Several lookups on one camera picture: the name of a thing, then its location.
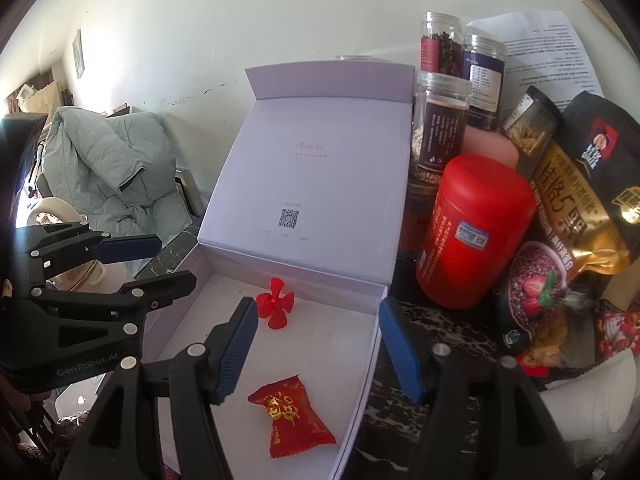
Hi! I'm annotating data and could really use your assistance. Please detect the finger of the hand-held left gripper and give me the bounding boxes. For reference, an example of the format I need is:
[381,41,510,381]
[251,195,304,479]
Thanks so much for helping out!
[29,269,199,362]
[15,219,162,282]

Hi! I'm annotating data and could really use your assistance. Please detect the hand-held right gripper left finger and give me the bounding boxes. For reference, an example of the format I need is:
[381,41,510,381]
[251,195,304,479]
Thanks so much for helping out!
[57,296,260,480]

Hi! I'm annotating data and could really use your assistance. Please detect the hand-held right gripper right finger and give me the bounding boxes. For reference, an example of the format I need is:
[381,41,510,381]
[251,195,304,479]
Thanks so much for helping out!
[378,299,568,480]

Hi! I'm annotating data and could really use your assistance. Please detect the lavender gift box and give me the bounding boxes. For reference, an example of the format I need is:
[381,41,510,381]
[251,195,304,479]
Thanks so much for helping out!
[137,60,416,480]

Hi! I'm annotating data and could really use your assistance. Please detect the red wrapped candy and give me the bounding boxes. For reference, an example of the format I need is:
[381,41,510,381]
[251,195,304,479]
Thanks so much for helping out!
[247,374,337,459]

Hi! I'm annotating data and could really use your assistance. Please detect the teal puffer jacket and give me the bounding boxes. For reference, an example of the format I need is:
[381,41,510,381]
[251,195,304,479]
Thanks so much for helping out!
[40,105,196,243]

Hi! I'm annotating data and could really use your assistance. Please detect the dark jar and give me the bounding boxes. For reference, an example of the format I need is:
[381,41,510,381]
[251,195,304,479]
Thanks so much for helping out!
[400,177,442,261]

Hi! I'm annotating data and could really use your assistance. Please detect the red plastic canister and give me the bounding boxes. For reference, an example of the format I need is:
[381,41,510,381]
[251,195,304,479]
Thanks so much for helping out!
[416,155,537,310]

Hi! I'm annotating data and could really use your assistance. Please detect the cardboard box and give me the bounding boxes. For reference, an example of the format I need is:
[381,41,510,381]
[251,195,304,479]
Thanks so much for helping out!
[22,80,63,116]

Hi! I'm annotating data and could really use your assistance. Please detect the pink bottle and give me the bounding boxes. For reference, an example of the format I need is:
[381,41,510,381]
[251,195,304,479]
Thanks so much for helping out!
[460,125,532,181]

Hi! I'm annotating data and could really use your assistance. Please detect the red patterned packet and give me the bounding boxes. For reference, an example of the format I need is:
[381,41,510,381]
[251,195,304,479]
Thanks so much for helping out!
[597,310,640,366]

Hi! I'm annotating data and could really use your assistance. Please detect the clear jar brown label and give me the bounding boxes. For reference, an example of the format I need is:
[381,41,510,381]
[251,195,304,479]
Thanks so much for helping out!
[411,71,472,181]

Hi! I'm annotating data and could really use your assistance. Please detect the black gold cereal bag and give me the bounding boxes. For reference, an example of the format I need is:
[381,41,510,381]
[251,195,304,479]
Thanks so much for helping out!
[500,91,640,366]

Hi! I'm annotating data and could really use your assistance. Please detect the brown cardboard piece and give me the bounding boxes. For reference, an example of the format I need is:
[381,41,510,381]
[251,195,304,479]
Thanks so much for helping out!
[600,260,640,311]

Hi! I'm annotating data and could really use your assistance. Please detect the clear jar yellow sticks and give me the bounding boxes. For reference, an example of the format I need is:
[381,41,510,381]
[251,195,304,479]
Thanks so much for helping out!
[502,86,566,181]

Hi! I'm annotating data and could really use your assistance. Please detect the clear jar purple label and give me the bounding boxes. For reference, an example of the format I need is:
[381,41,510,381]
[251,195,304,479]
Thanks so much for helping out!
[462,34,507,131]

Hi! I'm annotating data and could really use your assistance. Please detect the clear jar red label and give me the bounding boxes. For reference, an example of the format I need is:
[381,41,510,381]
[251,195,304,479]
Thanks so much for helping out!
[421,11,463,78]

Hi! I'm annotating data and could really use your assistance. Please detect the printed paper sheet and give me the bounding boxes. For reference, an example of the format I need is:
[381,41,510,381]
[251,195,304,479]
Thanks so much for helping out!
[467,12,608,106]

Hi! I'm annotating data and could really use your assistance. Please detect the red plastic propeller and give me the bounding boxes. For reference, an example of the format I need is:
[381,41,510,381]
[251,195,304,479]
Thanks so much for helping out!
[255,277,296,331]

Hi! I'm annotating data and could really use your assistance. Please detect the framed wall picture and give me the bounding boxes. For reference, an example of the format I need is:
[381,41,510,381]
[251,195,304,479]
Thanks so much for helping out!
[71,29,85,79]

